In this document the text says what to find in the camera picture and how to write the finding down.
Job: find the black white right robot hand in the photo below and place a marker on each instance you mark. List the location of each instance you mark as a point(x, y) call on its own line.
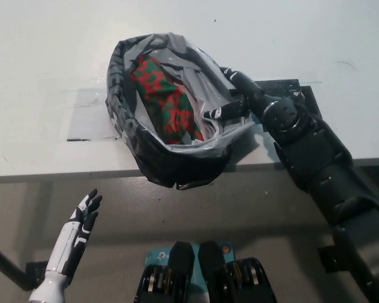
point(252, 94)

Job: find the black diagonal table strut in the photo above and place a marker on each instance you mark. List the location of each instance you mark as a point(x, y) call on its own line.
point(4, 262)

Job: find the clear tape patch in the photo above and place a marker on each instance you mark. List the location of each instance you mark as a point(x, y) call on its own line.
point(88, 116)

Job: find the black square table mat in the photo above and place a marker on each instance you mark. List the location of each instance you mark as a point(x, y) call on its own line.
point(306, 94)

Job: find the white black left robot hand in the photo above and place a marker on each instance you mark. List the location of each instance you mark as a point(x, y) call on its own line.
point(68, 246)

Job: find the red green coffee bean bag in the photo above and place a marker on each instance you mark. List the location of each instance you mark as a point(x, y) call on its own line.
point(167, 98)

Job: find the black plastic bag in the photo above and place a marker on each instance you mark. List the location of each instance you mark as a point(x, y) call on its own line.
point(129, 139)

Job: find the black floor marker pad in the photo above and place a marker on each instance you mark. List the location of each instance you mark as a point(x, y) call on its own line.
point(328, 259)
point(34, 274)

